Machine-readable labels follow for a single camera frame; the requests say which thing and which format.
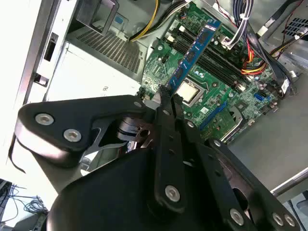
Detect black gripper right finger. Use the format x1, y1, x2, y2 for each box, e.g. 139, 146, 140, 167
172, 93, 303, 231

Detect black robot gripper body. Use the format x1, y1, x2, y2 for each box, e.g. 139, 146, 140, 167
47, 147, 229, 231

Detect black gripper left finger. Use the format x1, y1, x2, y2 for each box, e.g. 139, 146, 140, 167
14, 84, 188, 215

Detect blue RAM stick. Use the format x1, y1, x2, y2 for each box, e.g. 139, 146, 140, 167
167, 19, 222, 91

